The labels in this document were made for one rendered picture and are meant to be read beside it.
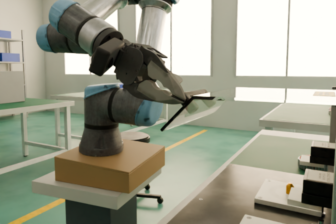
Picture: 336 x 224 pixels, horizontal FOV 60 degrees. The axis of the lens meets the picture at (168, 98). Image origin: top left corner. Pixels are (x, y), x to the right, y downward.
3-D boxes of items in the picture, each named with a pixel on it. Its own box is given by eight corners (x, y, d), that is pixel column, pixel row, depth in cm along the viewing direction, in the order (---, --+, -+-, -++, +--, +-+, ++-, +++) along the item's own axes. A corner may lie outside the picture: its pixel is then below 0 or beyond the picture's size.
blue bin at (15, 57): (-10, 61, 641) (-11, 53, 639) (8, 62, 678) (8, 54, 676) (2, 61, 621) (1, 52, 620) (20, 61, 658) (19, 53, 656)
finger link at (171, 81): (203, 84, 54) (165, 60, 57) (189, 86, 49) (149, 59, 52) (195, 98, 55) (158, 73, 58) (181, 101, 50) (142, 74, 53)
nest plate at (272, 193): (254, 202, 73) (254, 198, 73) (265, 182, 86) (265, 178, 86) (321, 217, 66) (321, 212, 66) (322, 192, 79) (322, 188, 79)
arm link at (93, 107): (97, 116, 108) (97, 79, 106) (129, 120, 103) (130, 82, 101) (75, 123, 97) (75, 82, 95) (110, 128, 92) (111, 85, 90)
